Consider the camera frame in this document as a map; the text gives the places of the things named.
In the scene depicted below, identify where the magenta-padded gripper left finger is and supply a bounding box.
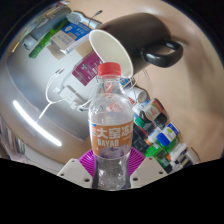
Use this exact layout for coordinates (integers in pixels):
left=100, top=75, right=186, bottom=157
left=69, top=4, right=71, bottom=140
left=57, top=149, right=98, bottom=190

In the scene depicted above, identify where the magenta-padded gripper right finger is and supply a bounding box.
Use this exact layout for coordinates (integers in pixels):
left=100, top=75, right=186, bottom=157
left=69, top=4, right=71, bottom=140
left=127, top=147, right=168, bottom=190

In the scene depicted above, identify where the clear red-capped drink bottle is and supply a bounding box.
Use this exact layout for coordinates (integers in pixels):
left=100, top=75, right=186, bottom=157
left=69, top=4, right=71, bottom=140
left=87, top=61, right=135, bottom=191

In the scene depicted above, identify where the green plastic bottle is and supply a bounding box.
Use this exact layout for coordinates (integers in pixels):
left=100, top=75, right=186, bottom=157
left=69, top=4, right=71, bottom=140
left=144, top=139, right=178, bottom=160

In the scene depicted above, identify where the red white canister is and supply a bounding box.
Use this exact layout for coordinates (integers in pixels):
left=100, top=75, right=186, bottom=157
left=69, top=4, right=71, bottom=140
left=141, top=98, right=166, bottom=123

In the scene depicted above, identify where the magenta pouch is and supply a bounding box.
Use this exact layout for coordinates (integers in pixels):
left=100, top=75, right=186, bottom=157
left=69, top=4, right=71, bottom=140
left=72, top=50, right=104, bottom=87

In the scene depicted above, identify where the black mug white inside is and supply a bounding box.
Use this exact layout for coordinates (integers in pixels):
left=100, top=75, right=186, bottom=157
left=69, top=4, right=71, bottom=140
left=88, top=12, right=184, bottom=79

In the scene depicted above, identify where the blue white carton box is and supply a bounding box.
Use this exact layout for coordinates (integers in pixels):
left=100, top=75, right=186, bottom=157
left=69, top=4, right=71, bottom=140
left=50, top=22, right=93, bottom=55

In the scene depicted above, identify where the grey plastic jug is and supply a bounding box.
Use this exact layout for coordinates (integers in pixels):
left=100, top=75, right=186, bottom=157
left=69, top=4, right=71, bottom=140
left=23, top=11, right=69, bottom=46

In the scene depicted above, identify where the light blue brush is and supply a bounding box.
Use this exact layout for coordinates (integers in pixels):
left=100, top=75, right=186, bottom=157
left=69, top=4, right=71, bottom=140
left=66, top=11, right=103, bottom=29

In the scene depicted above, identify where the white cable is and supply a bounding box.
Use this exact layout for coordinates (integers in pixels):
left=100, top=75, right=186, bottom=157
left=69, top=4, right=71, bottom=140
left=35, top=68, right=98, bottom=124

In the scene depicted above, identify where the white wall power strip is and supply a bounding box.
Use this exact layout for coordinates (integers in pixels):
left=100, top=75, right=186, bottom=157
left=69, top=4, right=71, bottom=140
left=53, top=84, right=88, bottom=111

